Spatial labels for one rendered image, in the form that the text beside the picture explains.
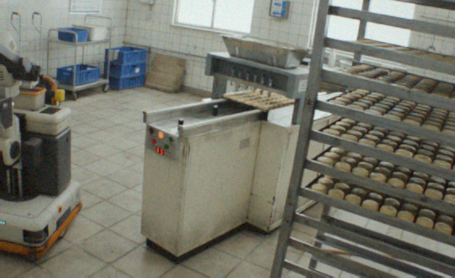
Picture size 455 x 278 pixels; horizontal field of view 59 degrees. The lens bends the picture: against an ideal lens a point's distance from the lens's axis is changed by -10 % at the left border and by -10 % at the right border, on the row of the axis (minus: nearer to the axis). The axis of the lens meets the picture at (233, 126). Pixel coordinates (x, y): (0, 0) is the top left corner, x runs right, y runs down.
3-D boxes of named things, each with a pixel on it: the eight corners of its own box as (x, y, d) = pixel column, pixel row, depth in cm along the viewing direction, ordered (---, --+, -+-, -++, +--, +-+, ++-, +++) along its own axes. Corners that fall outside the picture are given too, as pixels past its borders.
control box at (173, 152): (149, 146, 250) (151, 123, 246) (179, 159, 237) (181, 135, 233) (145, 147, 247) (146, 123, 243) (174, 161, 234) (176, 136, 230)
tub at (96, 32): (84, 36, 631) (85, 23, 625) (107, 39, 618) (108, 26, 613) (69, 37, 598) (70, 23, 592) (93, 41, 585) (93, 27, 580)
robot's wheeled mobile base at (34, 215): (6, 194, 297) (4, 163, 290) (84, 210, 296) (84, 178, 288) (-57, 243, 233) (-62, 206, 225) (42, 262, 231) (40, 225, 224)
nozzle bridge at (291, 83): (229, 95, 339) (235, 51, 329) (312, 120, 298) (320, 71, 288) (201, 99, 313) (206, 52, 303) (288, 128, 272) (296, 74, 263)
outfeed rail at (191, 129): (338, 98, 385) (340, 91, 383) (341, 99, 383) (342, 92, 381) (177, 136, 229) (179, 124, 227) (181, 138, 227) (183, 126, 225)
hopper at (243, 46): (242, 54, 323) (244, 35, 319) (308, 69, 291) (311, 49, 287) (217, 54, 300) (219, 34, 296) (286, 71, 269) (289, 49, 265)
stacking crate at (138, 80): (127, 81, 728) (128, 70, 722) (145, 86, 709) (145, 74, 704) (101, 85, 677) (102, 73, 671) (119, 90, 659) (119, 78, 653)
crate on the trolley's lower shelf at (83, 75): (80, 76, 640) (80, 63, 635) (99, 80, 629) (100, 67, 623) (55, 81, 589) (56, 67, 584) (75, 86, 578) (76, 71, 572)
